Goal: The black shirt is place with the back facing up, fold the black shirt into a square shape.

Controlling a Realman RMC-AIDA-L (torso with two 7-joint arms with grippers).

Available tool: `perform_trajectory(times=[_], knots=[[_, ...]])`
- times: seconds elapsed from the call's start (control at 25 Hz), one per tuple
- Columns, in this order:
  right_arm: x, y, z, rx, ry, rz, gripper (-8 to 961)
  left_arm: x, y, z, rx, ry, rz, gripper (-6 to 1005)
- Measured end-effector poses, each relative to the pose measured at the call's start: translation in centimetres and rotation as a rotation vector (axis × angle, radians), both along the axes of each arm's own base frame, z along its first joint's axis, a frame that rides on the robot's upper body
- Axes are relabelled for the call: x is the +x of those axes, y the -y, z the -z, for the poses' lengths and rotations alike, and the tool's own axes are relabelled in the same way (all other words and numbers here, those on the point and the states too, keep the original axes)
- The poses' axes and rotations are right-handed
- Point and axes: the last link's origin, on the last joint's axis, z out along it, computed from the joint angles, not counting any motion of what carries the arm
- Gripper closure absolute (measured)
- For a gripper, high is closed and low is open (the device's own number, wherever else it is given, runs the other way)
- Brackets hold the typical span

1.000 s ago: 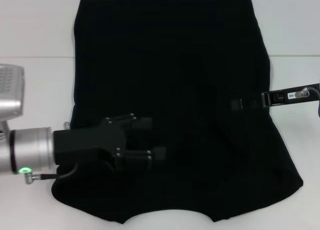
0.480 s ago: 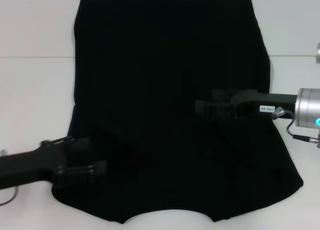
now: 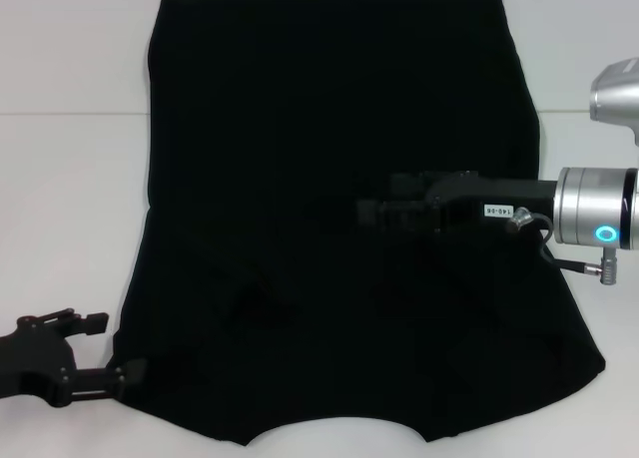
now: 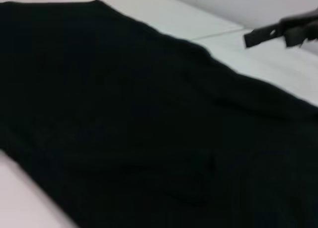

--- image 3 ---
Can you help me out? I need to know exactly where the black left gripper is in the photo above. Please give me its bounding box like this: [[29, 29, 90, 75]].
[[0, 306, 150, 408]]

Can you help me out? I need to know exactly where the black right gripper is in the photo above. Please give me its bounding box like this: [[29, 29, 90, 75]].
[[355, 170, 558, 237]]

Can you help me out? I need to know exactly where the black shirt with FREE print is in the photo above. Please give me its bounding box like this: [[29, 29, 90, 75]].
[[112, 0, 608, 433]]

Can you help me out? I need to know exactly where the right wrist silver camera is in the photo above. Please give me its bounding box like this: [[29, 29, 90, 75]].
[[588, 56, 639, 149]]

